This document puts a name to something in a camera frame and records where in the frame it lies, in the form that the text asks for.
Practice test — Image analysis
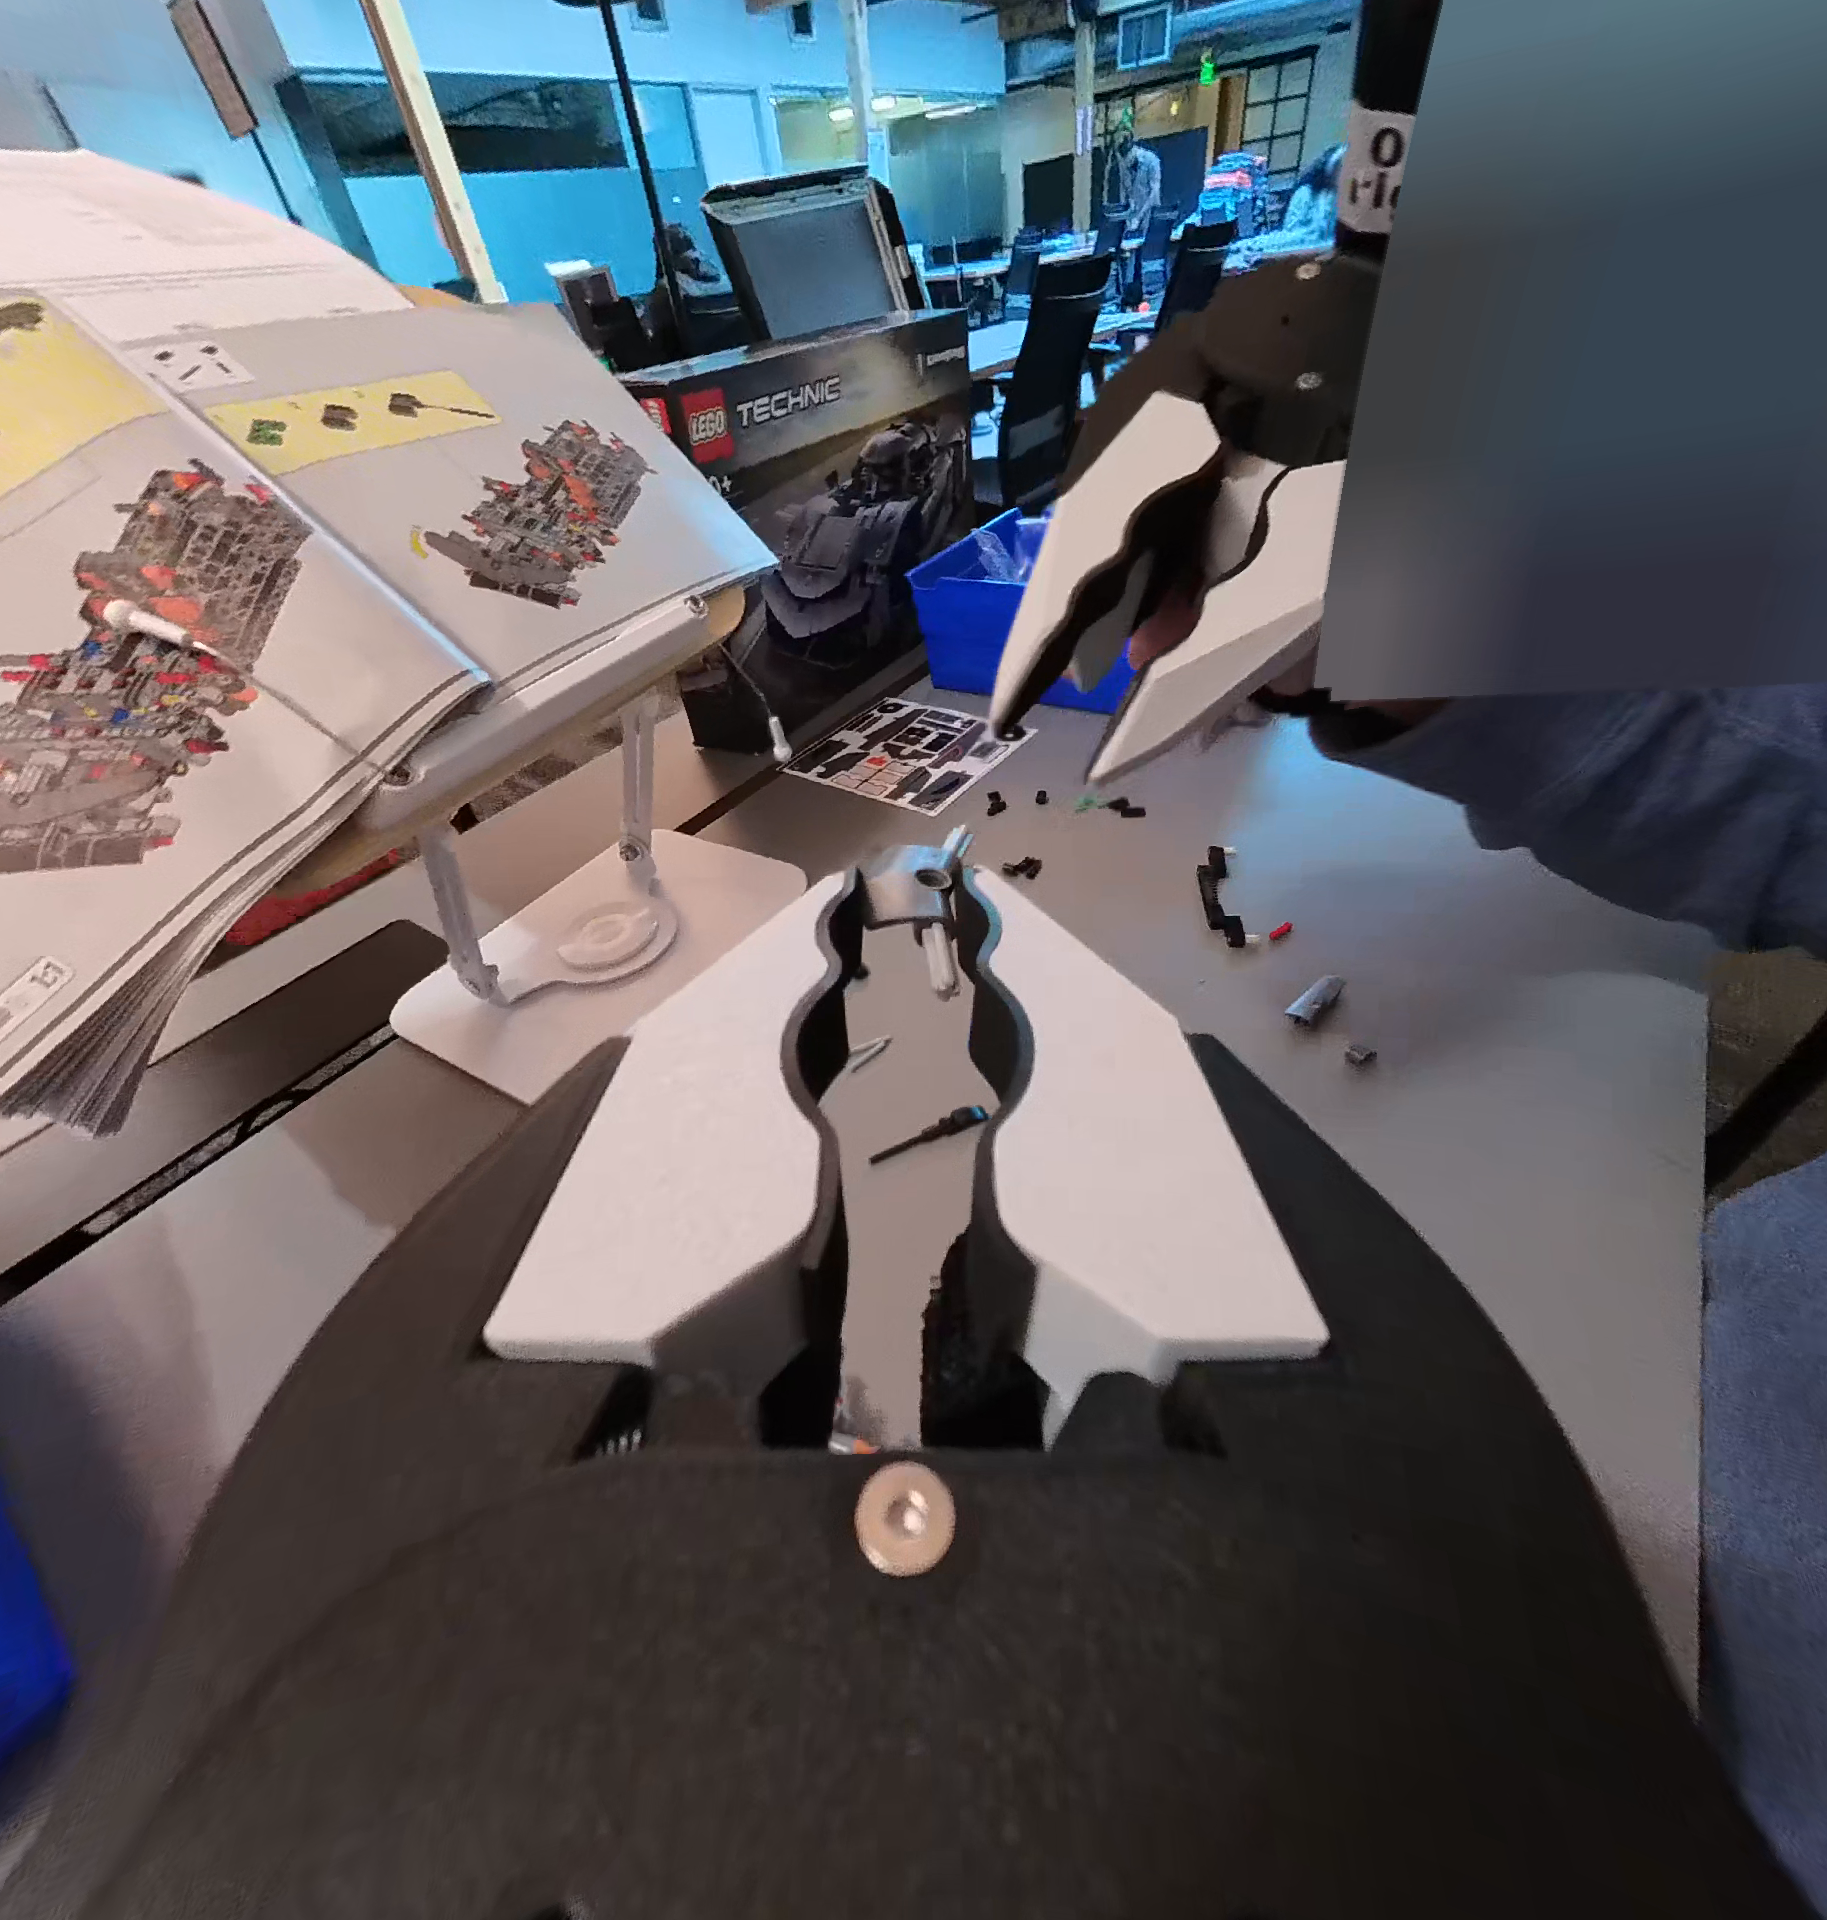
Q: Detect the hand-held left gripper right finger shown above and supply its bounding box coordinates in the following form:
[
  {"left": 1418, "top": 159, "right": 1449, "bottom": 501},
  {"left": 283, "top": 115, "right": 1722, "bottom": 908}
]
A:
[{"left": 921, "top": 867, "right": 1335, "bottom": 1449}]

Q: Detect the lego sticker sheet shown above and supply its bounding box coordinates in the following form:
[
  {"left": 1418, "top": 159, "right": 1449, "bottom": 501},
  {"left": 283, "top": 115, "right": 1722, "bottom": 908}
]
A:
[{"left": 781, "top": 695, "right": 1038, "bottom": 818}]

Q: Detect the black lego set box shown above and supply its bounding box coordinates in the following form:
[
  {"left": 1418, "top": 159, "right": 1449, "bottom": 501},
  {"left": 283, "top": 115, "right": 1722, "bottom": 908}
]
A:
[{"left": 619, "top": 307, "right": 981, "bottom": 753}]

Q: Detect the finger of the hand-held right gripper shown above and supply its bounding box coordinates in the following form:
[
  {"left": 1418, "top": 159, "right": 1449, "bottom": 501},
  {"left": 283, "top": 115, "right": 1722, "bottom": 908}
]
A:
[
  {"left": 1081, "top": 449, "right": 1348, "bottom": 794},
  {"left": 991, "top": 392, "right": 1234, "bottom": 743}
]

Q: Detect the person's right hand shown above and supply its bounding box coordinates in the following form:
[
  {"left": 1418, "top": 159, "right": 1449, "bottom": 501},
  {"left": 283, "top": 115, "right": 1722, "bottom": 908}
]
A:
[{"left": 1126, "top": 584, "right": 1208, "bottom": 674}]

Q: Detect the black lego axle with connector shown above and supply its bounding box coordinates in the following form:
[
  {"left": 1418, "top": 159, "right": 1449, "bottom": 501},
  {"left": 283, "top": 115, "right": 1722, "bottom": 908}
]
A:
[{"left": 871, "top": 1106, "right": 989, "bottom": 1169}]

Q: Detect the white book stand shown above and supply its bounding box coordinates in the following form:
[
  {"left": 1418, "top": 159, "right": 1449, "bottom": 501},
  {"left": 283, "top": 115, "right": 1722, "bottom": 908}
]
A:
[{"left": 357, "top": 591, "right": 810, "bottom": 1104}]

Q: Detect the dark grey lego connector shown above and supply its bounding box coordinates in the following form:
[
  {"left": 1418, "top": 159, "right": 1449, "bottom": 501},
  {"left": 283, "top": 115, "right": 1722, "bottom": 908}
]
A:
[{"left": 856, "top": 839, "right": 979, "bottom": 939}]

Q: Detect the lego instruction booklet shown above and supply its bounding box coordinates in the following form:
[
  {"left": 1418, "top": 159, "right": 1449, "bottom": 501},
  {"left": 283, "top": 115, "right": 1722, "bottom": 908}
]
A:
[{"left": 0, "top": 147, "right": 780, "bottom": 1134}]

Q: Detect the black office chair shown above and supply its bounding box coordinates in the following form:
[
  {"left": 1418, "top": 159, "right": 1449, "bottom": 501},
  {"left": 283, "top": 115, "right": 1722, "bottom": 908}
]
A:
[
  {"left": 991, "top": 253, "right": 1118, "bottom": 513},
  {"left": 1153, "top": 214, "right": 1244, "bottom": 324}
]

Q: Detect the person's right forearm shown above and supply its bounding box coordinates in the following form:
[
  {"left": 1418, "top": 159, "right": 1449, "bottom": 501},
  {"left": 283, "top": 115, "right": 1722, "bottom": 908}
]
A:
[{"left": 1310, "top": 681, "right": 1827, "bottom": 962}]

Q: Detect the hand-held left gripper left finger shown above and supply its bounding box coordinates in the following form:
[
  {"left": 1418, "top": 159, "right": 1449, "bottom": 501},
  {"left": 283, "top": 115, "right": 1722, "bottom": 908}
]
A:
[{"left": 482, "top": 867, "right": 870, "bottom": 1449}]

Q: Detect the blue plastic bin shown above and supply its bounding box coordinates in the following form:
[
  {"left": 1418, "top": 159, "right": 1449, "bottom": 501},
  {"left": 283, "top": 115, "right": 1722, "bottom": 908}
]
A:
[{"left": 907, "top": 508, "right": 1140, "bottom": 714}]

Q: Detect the black monitor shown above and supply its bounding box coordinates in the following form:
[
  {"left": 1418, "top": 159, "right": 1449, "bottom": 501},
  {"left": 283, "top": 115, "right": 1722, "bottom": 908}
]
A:
[{"left": 701, "top": 168, "right": 914, "bottom": 344}]

